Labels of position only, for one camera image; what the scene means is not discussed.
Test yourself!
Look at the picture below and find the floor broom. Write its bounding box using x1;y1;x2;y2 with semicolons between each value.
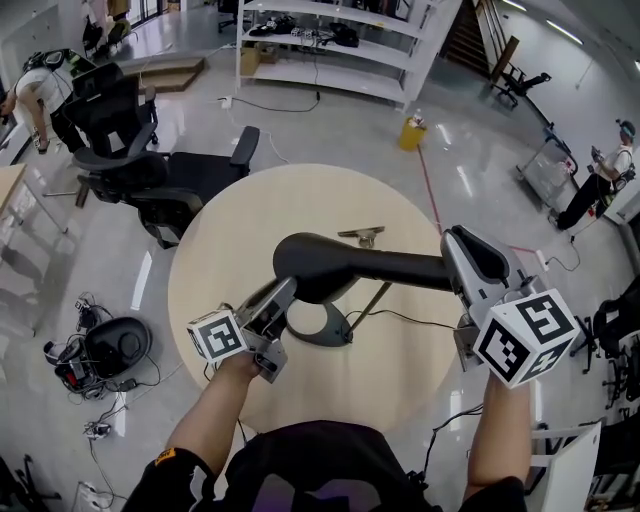
42;174;91;209

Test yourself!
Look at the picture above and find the clothes rack with garments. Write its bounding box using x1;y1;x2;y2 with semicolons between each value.
82;0;132;56

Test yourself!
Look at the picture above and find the black swivel chair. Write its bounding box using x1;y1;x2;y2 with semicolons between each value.
582;289;640;416
0;452;61;512

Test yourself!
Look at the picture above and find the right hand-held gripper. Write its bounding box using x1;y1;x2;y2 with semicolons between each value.
442;225;581;390

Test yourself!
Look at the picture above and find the yellow waste bin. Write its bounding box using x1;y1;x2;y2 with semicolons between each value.
398;114;429;152

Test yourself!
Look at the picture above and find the wooden rectangular side table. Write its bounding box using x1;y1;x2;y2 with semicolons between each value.
0;163;69;236

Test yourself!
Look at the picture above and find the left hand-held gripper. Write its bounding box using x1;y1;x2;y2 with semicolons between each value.
187;277;300;385

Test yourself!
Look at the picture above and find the black office chair with armrest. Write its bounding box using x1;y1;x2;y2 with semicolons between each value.
134;125;261;250

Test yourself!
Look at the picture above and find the thin black cable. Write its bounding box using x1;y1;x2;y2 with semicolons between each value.
344;308;460;331

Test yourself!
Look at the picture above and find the black mesh office chair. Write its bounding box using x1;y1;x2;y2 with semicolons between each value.
72;147;171;204

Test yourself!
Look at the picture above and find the person's right forearm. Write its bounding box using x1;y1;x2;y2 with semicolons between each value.
467;372;539;489

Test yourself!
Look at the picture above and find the cardboard box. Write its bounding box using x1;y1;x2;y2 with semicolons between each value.
239;45;261;76

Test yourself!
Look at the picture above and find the black reclined office chair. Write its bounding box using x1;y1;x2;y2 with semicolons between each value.
492;67;551;109

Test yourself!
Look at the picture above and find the metal trolley cart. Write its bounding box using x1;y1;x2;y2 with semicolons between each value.
517;124;581;211

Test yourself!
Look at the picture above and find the white furniture frame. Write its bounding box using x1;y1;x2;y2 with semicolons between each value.
524;419;604;512

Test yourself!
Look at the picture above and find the white shelving unit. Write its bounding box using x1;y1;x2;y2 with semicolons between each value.
234;0;461;112

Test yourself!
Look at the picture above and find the wooden step platform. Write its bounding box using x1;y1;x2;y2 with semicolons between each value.
119;55;206;92

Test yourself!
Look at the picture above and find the brass metal clip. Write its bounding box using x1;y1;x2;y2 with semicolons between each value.
337;225;386;249

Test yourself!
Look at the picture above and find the person's black shirt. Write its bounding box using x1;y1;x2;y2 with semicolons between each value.
122;419;526;512

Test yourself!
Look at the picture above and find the black oval equipment case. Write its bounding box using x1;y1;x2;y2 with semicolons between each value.
82;316;153;379

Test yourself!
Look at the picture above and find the black desk lamp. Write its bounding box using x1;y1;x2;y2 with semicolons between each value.
272;232;454;350

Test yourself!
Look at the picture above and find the pile of black electronic gear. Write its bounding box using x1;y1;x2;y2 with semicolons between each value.
43;297;104;401

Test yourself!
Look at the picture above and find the dark staircase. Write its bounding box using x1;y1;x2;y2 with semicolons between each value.
439;0;506;81

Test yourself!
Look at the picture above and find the person's left forearm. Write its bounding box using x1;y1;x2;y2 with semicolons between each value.
164;349;261;466

